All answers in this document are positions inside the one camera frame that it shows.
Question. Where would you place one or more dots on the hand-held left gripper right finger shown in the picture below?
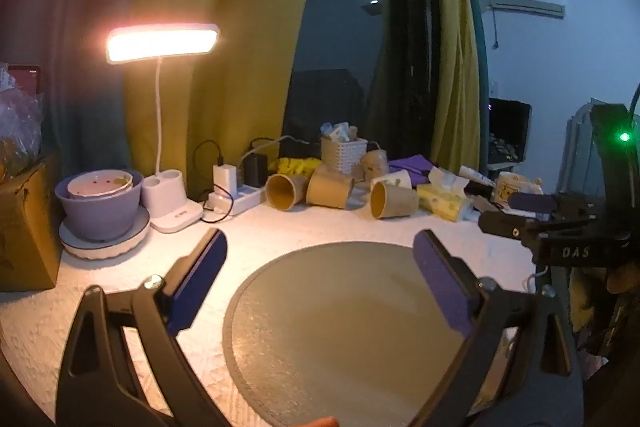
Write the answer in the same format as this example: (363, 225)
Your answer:
(445, 287)

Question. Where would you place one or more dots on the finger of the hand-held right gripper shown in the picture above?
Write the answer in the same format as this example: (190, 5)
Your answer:
(505, 223)
(532, 203)

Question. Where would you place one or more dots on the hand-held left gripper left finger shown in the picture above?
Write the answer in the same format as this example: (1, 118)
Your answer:
(200, 282)

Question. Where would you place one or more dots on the bamboo cup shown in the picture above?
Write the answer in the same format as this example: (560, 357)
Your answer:
(285, 192)
(330, 189)
(375, 164)
(395, 202)

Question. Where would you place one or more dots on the white printed cup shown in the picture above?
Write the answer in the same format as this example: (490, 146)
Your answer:
(395, 180)

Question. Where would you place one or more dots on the white yellow printed mug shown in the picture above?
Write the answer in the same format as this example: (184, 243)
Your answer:
(510, 189)

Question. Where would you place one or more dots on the white tube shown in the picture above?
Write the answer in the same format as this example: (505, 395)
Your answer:
(475, 174)

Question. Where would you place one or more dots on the yellow tissue box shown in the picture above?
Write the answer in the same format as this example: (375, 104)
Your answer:
(442, 202)

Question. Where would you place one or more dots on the black monitor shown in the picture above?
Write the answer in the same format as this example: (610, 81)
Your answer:
(510, 127)

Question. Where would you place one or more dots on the white power strip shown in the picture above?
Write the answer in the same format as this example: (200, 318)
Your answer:
(242, 199)

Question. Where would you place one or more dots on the white plate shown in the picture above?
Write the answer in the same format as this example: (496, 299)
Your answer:
(107, 249)

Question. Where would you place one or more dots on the white charger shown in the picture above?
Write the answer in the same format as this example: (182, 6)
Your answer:
(224, 179)

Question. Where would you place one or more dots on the purple cloth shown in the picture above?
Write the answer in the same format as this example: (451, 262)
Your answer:
(410, 165)

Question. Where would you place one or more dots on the round grey mat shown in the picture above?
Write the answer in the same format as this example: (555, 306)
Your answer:
(340, 332)

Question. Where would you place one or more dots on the purple bowl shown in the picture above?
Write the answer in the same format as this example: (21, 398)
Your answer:
(100, 217)

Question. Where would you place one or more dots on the black charger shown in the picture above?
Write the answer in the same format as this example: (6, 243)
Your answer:
(255, 169)

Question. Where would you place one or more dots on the pink white bowl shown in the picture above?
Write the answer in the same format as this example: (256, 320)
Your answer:
(97, 187)

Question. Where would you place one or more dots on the yellow cloth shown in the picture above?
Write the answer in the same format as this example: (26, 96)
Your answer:
(295, 166)

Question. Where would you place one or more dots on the white woven basket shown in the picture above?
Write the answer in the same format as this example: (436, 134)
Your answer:
(342, 157)

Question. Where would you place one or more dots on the yellow curtain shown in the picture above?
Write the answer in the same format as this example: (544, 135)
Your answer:
(452, 57)
(220, 57)

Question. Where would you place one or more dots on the cardboard box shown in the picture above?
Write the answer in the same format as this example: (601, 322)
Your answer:
(25, 232)

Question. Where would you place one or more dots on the white air conditioner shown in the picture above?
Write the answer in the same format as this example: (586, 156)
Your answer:
(525, 2)

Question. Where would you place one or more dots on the white desk lamp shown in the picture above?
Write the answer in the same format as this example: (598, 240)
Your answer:
(162, 44)

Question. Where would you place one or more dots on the clear plastic bag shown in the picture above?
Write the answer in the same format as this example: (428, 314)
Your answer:
(17, 122)

